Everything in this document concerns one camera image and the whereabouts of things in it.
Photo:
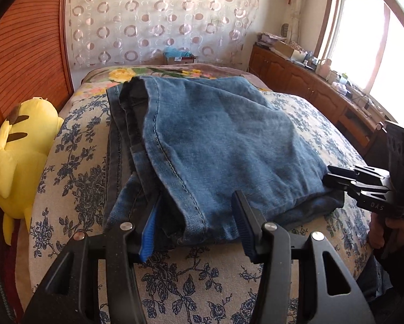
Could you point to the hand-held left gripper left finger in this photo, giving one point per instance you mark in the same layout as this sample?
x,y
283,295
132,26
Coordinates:
x,y
149,233

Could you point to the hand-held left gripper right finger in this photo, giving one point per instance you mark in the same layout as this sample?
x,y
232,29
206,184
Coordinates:
x,y
244,233

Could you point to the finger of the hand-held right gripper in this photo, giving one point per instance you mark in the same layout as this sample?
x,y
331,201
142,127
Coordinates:
x,y
338,182
342,171

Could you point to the blue denim pants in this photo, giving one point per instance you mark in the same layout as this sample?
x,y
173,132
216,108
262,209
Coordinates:
x,y
222,141

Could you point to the person's right forearm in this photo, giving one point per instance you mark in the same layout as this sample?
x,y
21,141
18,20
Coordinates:
x,y
403,239

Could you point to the person's right hand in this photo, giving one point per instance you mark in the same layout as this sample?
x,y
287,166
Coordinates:
x,y
377,233

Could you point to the white blue-flowered bed sheet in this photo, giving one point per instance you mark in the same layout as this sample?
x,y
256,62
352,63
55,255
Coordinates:
x,y
188,287

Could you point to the pink tissue pack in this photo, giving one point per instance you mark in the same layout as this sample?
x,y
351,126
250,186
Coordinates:
x,y
341,86

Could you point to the long wooden cabinet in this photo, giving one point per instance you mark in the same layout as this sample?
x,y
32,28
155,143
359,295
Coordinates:
x,y
306,87

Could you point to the pink bottle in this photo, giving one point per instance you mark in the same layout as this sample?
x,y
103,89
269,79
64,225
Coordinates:
x,y
323,67

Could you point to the bright window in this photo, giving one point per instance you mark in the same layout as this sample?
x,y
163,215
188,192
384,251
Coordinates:
x,y
364,40

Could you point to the brown cardboard box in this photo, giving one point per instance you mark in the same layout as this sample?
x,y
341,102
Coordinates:
x,y
283,49

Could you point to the yellow plush toy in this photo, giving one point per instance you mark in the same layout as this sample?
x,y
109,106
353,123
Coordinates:
x,y
16,162

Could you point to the stack of papers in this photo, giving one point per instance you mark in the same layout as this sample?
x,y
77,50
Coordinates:
x,y
268,38

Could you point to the colourful flower blanket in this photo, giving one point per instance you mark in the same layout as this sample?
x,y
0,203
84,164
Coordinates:
x,y
121,73

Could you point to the sheer window curtain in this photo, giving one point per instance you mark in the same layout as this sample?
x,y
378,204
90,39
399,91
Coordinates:
x,y
295,3

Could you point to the small cardboard box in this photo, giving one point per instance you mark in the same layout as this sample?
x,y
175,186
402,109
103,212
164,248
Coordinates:
x,y
181,60

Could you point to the blue bag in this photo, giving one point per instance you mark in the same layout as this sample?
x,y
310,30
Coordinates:
x,y
175,52

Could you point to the circle-patterned sheer curtain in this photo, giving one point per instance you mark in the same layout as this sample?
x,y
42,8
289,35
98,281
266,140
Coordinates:
x,y
154,17

